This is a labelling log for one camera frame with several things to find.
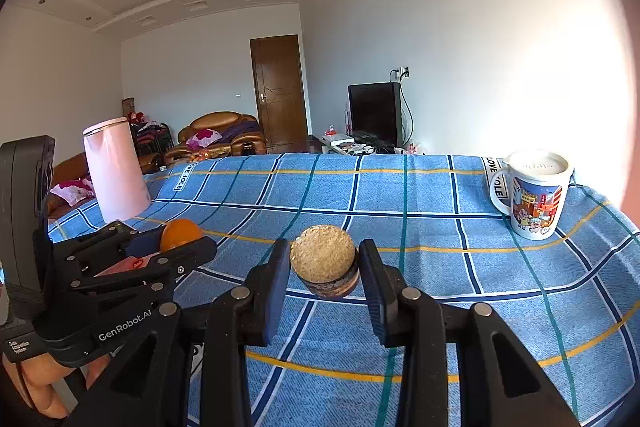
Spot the brown leather armchair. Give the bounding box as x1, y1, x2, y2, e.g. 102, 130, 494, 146
163, 112, 267, 165

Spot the white wall socket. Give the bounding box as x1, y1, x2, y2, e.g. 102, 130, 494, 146
398, 67, 410, 80

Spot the pink metal tin box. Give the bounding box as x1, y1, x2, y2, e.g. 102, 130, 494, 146
96, 253, 157, 277

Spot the blue plaid tablecloth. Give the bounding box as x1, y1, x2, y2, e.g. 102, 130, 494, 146
46, 152, 640, 427

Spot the dark brown interior door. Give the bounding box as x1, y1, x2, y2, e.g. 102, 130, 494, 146
250, 35, 308, 153

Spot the large orange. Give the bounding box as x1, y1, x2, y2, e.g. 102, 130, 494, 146
160, 219, 204, 253

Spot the black television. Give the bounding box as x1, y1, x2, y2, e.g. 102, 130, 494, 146
348, 81, 402, 147

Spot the red white pillow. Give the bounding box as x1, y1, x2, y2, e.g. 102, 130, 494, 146
50, 178, 96, 207

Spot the white cartoon mug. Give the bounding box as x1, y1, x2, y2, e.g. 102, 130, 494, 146
489, 152, 574, 241

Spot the low tv stand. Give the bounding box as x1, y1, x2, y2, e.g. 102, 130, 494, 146
309, 133, 395, 157

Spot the pink electric kettle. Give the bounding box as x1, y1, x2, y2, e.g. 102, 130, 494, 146
82, 117, 151, 223

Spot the round cake with crumb top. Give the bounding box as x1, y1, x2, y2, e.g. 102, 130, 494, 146
290, 225, 359, 299

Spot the black power cable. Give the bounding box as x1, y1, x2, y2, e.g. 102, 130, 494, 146
389, 67, 417, 148

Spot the person's left hand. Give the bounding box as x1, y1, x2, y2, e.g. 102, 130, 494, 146
0, 353, 112, 421

